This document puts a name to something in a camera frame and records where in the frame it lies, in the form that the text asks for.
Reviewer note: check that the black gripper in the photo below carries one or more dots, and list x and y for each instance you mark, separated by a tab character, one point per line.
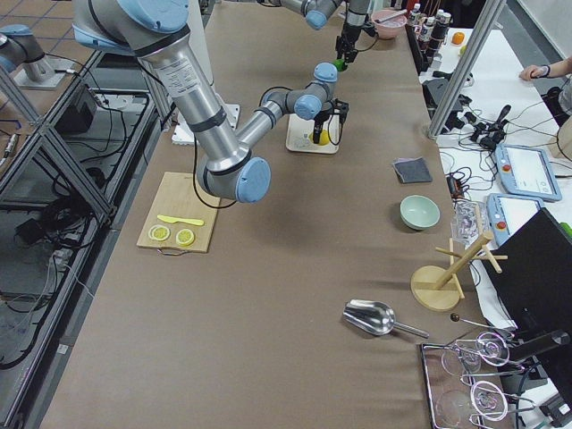
351	32
320	118

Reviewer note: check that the yellow lemon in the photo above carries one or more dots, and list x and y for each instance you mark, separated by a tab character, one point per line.
321	138

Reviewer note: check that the black device on desk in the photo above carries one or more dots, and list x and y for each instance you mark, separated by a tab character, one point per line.
434	91

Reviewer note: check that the person in blue sweater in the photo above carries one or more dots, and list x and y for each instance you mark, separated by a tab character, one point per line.
549	71

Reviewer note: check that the mint green bowl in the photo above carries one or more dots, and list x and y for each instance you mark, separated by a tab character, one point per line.
419	212

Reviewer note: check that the wire glass rack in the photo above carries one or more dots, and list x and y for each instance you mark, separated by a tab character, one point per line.
486	353

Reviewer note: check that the wooden cutting board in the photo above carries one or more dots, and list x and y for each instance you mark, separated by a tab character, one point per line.
179	195

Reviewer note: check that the white rabbit print tray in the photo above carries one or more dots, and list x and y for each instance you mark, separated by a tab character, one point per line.
300	131

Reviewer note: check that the grey folded cloth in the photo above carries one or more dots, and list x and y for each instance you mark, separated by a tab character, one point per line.
412	170

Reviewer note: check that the aluminium frame post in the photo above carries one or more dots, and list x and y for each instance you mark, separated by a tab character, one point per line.
489	15

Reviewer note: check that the pink bowl with ice cubes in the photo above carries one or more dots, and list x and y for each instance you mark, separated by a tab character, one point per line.
390	29

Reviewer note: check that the green lime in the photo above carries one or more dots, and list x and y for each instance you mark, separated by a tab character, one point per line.
340	65

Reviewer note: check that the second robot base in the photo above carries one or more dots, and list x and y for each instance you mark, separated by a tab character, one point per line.
19	48

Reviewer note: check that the lemon slice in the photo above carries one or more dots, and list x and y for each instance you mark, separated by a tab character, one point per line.
185	237
159	232

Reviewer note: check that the teach pendant tablet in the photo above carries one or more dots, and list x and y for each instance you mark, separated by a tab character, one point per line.
508	213
526	171

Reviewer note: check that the yellow plastic knife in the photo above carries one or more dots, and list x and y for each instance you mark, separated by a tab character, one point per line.
175	219

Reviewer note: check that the black monitor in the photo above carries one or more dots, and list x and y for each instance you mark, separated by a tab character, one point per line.
535	283

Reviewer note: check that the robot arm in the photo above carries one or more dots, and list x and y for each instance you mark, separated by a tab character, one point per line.
158	33
318	12

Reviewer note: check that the wooden cup stand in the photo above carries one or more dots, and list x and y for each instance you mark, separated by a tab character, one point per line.
438	288

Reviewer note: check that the orange fruit on desk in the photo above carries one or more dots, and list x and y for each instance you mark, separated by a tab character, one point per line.
458	38

